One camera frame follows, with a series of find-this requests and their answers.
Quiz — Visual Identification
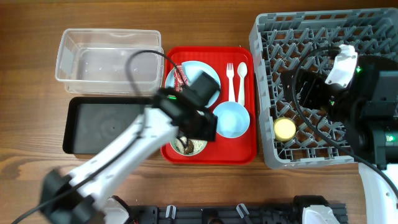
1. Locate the rice food waste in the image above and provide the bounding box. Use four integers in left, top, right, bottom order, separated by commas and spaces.
175, 138, 208, 156

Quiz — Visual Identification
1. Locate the pink plastic fork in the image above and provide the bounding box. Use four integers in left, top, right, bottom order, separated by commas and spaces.
226, 63, 235, 101

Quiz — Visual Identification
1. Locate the black plastic tray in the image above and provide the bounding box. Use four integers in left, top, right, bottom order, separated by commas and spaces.
62, 96, 152, 154

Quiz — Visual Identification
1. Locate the green bowl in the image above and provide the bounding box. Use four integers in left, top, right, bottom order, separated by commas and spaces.
169, 136, 208, 157

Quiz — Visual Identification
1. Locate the light blue bowl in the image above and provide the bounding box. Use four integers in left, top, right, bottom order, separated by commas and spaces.
213, 101, 251, 139

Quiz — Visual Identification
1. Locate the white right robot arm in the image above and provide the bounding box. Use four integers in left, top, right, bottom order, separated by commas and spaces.
280, 55, 397, 223

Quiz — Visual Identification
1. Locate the red snack wrapper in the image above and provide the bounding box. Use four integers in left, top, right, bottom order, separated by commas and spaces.
174, 65, 190, 92

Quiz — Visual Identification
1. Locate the yellow plastic cup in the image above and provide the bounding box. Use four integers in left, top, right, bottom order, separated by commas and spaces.
274, 117, 296, 142

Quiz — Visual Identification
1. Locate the light blue plate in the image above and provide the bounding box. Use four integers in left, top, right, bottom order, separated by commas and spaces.
164, 60, 222, 109

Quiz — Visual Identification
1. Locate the cream plastic spoon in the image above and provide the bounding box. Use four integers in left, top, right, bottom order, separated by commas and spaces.
238, 62, 248, 106

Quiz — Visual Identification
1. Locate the clear plastic bin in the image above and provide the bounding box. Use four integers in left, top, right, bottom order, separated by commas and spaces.
55, 29, 164, 96

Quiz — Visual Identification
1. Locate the grey dishwasher rack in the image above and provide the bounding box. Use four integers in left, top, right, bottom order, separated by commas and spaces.
249, 8, 397, 169

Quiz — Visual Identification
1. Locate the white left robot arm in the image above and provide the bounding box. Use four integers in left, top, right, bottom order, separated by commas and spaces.
39, 86, 220, 223

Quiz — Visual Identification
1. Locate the red serving tray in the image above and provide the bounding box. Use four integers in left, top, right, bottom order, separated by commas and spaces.
161, 46, 257, 165

